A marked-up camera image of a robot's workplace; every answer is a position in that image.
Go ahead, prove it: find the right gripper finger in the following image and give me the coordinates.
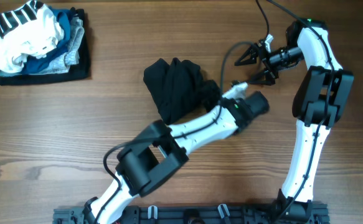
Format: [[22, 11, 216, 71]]
[[234, 44, 260, 66], [247, 70, 276, 86]]

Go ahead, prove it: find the black t-shirt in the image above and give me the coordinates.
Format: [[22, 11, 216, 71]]
[[143, 58, 221, 125]]

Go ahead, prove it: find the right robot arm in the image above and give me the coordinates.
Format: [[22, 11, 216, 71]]
[[235, 19, 354, 223]]

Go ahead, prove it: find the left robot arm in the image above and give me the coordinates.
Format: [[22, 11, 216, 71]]
[[83, 91, 269, 223]]

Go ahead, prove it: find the black folded garment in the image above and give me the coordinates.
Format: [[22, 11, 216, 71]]
[[0, 8, 91, 86]]

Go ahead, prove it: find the grey folded garment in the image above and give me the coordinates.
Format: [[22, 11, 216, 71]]
[[0, 14, 85, 78]]

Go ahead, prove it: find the blue folded garment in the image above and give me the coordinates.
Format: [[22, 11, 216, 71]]
[[0, 1, 75, 74]]

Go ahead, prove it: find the white black striped garment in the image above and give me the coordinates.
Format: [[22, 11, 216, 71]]
[[0, 1, 65, 73]]

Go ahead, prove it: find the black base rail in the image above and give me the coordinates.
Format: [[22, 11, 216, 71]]
[[52, 203, 329, 224]]

